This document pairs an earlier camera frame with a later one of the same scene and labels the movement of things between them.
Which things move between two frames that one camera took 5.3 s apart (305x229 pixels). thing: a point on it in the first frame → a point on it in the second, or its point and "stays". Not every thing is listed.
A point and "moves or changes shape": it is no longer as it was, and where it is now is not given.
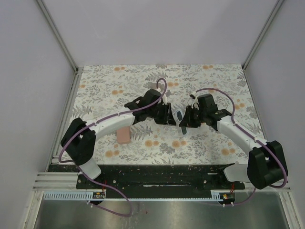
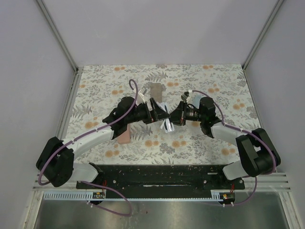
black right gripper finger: [187, 120] → [177, 117]
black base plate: [152, 177] stays
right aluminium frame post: [262, 34] stays
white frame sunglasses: [177, 115] moves or changes shape
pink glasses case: [123, 135] stays
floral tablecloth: [103, 91] stays
